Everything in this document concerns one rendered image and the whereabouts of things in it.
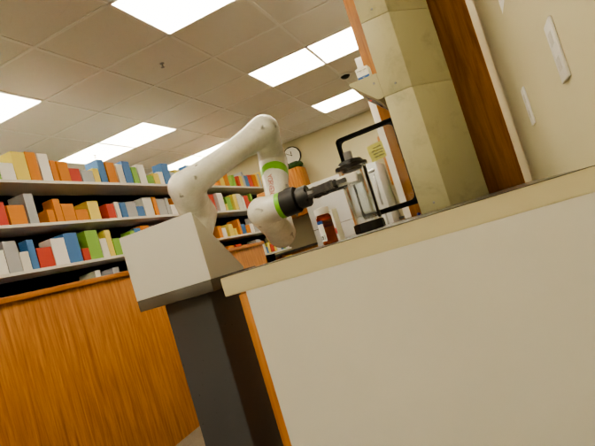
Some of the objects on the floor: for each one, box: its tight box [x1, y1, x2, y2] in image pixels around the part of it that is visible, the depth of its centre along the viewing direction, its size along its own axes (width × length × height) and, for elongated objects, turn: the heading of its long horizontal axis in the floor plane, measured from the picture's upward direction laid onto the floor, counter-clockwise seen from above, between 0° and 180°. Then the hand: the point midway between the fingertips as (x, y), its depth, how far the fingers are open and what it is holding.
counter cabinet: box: [239, 192, 595, 446], centre depth 183 cm, size 67×205×90 cm, turn 79°
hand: (353, 178), depth 165 cm, fingers closed on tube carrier, 9 cm apart
